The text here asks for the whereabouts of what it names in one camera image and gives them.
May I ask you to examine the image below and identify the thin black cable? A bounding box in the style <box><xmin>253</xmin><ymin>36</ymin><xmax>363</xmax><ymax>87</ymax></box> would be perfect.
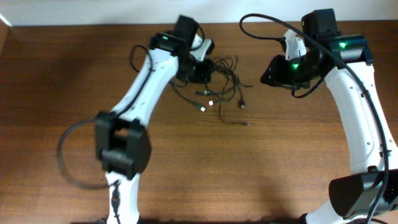
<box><xmin>195</xmin><ymin>55</ymin><xmax>253</xmax><ymax>121</ymax></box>

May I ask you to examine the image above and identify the black USB cable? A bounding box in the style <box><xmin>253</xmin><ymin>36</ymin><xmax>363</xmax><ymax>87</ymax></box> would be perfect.
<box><xmin>169</xmin><ymin>80</ymin><xmax>206</xmax><ymax>113</ymax></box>

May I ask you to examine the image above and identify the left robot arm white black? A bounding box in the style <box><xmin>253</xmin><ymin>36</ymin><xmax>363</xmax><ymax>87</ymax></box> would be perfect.
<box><xmin>95</xmin><ymin>15</ymin><xmax>214</xmax><ymax>223</ymax></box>

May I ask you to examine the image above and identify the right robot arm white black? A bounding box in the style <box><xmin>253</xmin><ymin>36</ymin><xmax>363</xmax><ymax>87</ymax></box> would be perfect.
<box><xmin>261</xmin><ymin>9</ymin><xmax>397</xmax><ymax>223</ymax></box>

